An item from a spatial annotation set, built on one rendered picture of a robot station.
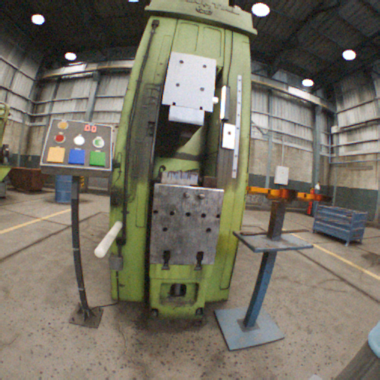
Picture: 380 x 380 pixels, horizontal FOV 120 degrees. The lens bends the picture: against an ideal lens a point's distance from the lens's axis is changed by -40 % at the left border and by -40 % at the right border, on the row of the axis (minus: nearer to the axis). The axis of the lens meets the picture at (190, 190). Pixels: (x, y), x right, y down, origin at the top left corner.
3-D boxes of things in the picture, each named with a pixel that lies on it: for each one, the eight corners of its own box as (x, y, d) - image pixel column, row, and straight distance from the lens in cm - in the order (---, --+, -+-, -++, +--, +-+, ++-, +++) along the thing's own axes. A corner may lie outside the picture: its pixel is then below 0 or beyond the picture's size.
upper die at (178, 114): (203, 125, 106) (204, 110, 110) (168, 120, 104) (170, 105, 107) (189, 139, 146) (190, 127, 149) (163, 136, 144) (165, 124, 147)
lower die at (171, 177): (196, 186, 102) (197, 171, 102) (160, 183, 99) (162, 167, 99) (184, 183, 143) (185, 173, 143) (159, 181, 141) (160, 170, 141)
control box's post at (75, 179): (89, 318, 137) (81, 144, 99) (84, 317, 138) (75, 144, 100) (90, 314, 139) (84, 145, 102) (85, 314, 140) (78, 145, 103)
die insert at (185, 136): (191, 137, 114) (192, 128, 115) (179, 136, 113) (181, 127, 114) (184, 145, 143) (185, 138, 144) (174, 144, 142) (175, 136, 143)
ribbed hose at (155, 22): (127, 246, 118) (162, 19, 166) (115, 244, 120) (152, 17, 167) (128, 243, 123) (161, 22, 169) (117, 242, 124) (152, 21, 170)
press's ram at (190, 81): (225, 114, 113) (228, 62, 133) (161, 103, 107) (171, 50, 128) (206, 130, 151) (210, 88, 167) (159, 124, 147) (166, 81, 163)
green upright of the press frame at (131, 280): (145, 303, 148) (178, 17, 176) (111, 300, 151) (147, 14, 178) (146, 274, 184) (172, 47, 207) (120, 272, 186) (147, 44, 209)
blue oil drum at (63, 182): (65, 203, 535) (67, 170, 526) (50, 200, 570) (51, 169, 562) (76, 200, 583) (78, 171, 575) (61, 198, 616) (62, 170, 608)
